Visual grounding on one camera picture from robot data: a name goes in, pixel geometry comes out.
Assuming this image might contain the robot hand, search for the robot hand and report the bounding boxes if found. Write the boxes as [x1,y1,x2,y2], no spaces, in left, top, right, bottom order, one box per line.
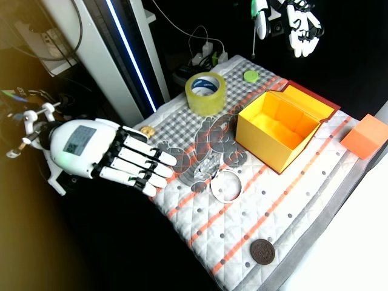
[45,117,178,198]
[250,0,326,58]

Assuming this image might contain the yellow box with red lid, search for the yellow box with red lid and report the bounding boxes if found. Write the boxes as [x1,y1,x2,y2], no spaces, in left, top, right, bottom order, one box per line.
[235,80,342,175]

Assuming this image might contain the clear plastic ring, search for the clear plastic ring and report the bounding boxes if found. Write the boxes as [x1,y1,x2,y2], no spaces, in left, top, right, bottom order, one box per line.
[193,156,243,202]

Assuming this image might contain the white column with blue light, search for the white column with blue light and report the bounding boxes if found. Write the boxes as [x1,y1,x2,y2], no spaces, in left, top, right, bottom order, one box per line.
[39,0,171,122]

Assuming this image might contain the white power strip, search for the white power strip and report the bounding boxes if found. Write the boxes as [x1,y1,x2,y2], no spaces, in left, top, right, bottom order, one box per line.
[189,51,230,67]

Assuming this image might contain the yellow tape roll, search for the yellow tape roll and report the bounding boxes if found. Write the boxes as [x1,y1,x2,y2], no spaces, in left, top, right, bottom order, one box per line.
[184,72,227,116]

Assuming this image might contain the orange cube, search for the orange cube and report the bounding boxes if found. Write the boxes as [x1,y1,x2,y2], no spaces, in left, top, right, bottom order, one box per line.
[339,113,388,160]

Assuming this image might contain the grey quilt with bear print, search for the grey quilt with bear print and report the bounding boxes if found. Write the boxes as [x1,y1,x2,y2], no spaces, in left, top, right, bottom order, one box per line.
[133,54,378,291]

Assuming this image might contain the brown sandwich cookie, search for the brown sandwich cookie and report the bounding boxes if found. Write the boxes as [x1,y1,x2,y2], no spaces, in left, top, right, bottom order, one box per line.
[250,238,276,266]

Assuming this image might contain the golden ring biscuit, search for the golden ring biscuit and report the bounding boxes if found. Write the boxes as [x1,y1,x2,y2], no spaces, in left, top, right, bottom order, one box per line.
[139,125,156,140]

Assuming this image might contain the black cable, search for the black cable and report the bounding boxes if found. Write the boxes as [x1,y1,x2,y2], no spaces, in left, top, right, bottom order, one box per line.
[5,0,84,61]

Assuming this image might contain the white cable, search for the white cable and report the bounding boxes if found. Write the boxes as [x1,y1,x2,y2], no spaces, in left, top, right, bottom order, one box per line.
[150,0,227,57]

